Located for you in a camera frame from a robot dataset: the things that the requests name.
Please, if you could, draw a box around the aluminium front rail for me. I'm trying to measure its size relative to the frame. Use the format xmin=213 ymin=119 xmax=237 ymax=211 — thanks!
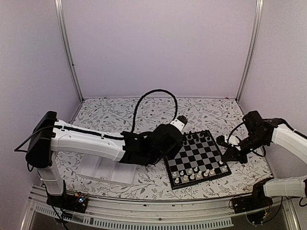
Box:
xmin=21 ymin=186 xmax=306 ymax=230

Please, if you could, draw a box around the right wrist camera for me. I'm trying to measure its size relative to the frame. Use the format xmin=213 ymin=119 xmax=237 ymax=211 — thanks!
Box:
xmin=216 ymin=135 xmax=241 ymax=150

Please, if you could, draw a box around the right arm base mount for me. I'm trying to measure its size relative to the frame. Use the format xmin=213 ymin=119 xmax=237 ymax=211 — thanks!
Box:
xmin=229 ymin=186 xmax=273 ymax=225

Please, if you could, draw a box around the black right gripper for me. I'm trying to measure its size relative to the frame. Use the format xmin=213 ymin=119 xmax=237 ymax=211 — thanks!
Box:
xmin=222 ymin=133 xmax=268 ymax=164

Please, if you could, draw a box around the left aluminium frame post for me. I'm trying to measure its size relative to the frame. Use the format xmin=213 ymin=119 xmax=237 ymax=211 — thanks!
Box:
xmin=54 ymin=0 xmax=84 ymax=103

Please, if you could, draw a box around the aluminium frame post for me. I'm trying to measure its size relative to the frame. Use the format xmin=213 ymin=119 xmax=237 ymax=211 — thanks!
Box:
xmin=236 ymin=0 xmax=264 ymax=104
xmin=54 ymin=0 xmax=84 ymax=103

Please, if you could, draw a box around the black white chessboard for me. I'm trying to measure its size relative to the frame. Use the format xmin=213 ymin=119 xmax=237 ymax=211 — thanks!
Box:
xmin=164 ymin=130 xmax=232 ymax=190

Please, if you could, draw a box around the floral patterned table mat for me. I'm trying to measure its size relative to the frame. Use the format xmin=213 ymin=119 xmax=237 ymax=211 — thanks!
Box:
xmin=56 ymin=97 xmax=272 ymax=200

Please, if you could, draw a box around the white plastic tray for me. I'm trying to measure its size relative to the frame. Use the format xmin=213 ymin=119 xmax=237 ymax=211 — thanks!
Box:
xmin=76 ymin=155 xmax=137 ymax=186

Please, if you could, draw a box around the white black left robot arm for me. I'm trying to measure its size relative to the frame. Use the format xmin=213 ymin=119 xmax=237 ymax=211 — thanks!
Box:
xmin=25 ymin=111 xmax=188 ymax=208

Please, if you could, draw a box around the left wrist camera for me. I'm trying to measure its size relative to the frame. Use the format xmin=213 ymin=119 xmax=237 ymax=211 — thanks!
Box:
xmin=170 ymin=115 xmax=188 ymax=132

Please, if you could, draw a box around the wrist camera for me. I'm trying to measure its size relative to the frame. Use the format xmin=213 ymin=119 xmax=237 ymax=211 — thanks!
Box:
xmin=216 ymin=135 xmax=241 ymax=150
xmin=170 ymin=115 xmax=188 ymax=132

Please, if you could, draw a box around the right aluminium frame post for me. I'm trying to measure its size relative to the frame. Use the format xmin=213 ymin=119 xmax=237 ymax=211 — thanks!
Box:
xmin=236 ymin=0 xmax=264 ymax=104

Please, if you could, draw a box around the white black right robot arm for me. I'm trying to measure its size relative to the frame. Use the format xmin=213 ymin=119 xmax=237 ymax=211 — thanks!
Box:
xmin=216 ymin=110 xmax=307 ymax=209

